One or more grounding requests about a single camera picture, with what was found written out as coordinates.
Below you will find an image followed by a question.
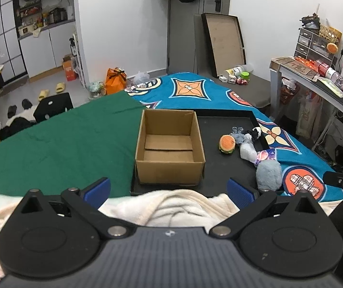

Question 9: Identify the yellow slipper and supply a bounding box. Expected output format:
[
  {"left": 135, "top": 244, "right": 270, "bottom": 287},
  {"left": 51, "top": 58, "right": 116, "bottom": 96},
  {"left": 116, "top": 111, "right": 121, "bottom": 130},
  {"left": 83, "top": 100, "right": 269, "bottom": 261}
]
[
  {"left": 56, "top": 83, "right": 65, "bottom": 94},
  {"left": 38, "top": 89, "right": 49, "bottom": 102}
]

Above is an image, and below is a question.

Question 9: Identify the grey desk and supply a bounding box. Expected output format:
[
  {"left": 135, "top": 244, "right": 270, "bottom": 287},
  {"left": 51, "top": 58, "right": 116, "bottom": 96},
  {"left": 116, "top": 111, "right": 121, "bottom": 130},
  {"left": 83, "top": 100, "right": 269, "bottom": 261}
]
[{"left": 269, "top": 56, "right": 343, "bottom": 168}]

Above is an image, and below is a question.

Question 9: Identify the black shallow tray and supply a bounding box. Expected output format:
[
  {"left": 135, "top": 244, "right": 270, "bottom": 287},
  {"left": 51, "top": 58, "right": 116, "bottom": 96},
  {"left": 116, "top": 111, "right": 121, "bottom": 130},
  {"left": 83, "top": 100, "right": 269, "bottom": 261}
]
[{"left": 131, "top": 109, "right": 257, "bottom": 197}]

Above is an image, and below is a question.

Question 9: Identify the tissue pack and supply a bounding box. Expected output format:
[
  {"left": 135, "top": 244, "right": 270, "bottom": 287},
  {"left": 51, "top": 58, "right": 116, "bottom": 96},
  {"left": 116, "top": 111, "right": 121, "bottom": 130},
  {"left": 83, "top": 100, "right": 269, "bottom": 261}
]
[{"left": 255, "top": 148, "right": 277, "bottom": 167}]

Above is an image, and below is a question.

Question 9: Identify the green cup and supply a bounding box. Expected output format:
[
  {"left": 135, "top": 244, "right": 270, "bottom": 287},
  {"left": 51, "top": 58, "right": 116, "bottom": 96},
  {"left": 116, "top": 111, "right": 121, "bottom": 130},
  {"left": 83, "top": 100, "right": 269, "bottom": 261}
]
[{"left": 240, "top": 72, "right": 250, "bottom": 81}]

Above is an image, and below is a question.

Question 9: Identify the green cloth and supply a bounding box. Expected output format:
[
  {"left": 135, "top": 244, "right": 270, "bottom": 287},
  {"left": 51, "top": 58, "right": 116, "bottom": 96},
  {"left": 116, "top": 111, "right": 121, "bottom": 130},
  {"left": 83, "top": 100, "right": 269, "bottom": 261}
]
[{"left": 0, "top": 92, "right": 144, "bottom": 197}]

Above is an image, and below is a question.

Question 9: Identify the white bagged plush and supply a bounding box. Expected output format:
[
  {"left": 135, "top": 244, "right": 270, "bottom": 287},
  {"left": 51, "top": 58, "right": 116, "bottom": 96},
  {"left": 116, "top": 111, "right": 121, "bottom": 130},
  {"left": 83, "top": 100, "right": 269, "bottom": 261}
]
[{"left": 240, "top": 133, "right": 257, "bottom": 163}]

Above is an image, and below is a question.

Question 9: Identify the black white plush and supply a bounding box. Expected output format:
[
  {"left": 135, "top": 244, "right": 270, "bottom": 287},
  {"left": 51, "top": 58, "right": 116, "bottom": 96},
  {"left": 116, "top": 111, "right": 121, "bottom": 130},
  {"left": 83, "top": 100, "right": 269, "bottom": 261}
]
[{"left": 246, "top": 127, "right": 262, "bottom": 142}]

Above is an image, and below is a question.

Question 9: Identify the yellow slipper left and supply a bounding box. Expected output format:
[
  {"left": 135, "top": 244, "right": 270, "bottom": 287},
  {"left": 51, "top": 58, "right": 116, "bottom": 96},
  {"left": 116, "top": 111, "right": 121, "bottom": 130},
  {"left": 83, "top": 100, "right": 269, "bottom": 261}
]
[{"left": 38, "top": 89, "right": 49, "bottom": 102}]

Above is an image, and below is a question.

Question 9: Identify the grey bench mat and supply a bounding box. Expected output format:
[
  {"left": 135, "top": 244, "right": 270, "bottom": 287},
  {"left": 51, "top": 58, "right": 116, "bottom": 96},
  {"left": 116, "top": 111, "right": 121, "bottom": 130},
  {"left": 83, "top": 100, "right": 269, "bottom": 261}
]
[{"left": 200, "top": 72, "right": 270, "bottom": 108}]

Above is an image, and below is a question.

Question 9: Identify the burger plush toy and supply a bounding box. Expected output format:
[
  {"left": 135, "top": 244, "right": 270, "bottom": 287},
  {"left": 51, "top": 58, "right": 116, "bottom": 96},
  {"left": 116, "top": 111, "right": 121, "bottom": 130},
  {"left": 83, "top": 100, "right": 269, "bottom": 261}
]
[{"left": 218, "top": 135, "right": 236, "bottom": 154}]

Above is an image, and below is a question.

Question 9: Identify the fluffy grey plush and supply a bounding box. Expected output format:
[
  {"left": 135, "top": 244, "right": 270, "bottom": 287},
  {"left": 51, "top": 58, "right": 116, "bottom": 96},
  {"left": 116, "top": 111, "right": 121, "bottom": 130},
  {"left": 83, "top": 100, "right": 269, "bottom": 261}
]
[{"left": 256, "top": 159, "right": 282, "bottom": 192}]

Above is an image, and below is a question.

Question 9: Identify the grey elephant plush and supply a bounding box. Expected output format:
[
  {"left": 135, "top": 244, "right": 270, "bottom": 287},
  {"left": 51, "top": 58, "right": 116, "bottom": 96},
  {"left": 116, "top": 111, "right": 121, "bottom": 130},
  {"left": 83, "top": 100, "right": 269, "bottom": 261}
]
[{"left": 230, "top": 127, "right": 245, "bottom": 145}]

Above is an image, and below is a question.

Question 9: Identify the brown cardboard box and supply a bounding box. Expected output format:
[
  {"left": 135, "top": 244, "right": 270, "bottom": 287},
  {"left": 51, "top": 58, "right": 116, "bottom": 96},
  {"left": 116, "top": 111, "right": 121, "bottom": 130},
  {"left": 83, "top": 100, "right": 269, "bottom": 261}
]
[{"left": 135, "top": 108, "right": 206, "bottom": 186}]

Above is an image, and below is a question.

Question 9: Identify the yellow slipper right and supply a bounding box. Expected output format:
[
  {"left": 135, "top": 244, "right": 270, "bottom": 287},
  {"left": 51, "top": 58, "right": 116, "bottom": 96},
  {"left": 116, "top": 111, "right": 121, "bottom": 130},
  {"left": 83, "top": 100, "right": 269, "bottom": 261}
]
[{"left": 56, "top": 83, "right": 65, "bottom": 94}]

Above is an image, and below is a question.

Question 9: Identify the drawer organizer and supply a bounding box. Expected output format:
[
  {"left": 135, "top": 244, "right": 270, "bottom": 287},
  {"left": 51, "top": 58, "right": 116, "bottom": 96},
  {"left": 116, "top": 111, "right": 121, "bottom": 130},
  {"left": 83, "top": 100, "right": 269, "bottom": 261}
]
[{"left": 294, "top": 28, "right": 337, "bottom": 65}]

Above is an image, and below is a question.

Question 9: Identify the orange bag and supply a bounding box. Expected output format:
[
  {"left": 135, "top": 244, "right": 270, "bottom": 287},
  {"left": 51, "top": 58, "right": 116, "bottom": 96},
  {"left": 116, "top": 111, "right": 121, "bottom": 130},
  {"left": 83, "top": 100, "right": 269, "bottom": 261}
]
[{"left": 104, "top": 68, "right": 127, "bottom": 95}]

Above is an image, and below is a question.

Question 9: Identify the black stool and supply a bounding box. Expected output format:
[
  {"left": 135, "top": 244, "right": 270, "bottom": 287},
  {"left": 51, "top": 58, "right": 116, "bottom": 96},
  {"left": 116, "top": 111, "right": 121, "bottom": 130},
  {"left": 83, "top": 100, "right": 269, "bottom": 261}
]
[{"left": 33, "top": 92, "right": 73, "bottom": 123}]

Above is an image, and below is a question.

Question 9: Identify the large framed board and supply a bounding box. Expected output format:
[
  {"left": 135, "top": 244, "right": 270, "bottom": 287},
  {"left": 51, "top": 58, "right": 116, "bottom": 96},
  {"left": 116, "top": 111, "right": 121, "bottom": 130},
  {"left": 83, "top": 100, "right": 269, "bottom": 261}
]
[{"left": 201, "top": 13, "right": 246, "bottom": 77}]

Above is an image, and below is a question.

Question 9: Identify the blue patterned blanket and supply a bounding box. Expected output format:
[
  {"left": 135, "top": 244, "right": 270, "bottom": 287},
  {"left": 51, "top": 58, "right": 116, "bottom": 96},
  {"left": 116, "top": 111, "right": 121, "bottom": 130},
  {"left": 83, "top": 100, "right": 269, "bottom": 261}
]
[{"left": 125, "top": 72, "right": 343, "bottom": 202}]

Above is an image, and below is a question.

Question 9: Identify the orange cardboard box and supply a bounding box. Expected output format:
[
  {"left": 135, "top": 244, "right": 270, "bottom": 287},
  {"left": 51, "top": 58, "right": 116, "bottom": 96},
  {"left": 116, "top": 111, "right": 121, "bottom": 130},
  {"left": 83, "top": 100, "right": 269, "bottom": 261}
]
[{"left": 62, "top": 55, "right": 77, "bottom": 81}]

